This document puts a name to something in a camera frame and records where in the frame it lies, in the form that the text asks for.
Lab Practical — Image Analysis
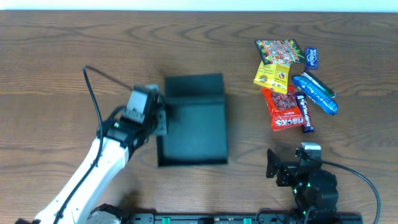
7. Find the dark green box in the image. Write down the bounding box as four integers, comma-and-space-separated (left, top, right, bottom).
157, 73, 228, 167

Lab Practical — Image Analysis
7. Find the red Hacks candy bag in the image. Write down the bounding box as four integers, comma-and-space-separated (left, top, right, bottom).
261, 85, 304, 131

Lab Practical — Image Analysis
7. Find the yellow snack packet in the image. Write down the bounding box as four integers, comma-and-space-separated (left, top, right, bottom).
254, 62, 290, 94

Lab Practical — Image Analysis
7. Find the colourful Haribo candy bag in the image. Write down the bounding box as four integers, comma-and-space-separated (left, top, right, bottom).
254, 39, 305, 66

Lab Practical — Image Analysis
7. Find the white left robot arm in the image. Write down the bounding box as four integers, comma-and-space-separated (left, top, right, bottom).
32, 90, 167, 223

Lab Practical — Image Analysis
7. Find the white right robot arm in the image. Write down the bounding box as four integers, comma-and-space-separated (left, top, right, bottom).
266, 147, 341, 224

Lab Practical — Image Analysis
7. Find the blue Oreo cookie pack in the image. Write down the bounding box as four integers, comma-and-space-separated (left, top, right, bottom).
292, 75, 338, 115

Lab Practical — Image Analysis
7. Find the blue Dairy Milk chocolate bar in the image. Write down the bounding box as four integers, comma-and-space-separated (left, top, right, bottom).
295, 91, 314, 133

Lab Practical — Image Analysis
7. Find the green and white wafer bar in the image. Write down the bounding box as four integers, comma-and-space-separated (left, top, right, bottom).
302, 70, 336, 98

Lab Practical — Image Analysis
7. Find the small blue Eclipse mint box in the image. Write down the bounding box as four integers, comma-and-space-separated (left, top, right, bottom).
305, 47, 318, 70

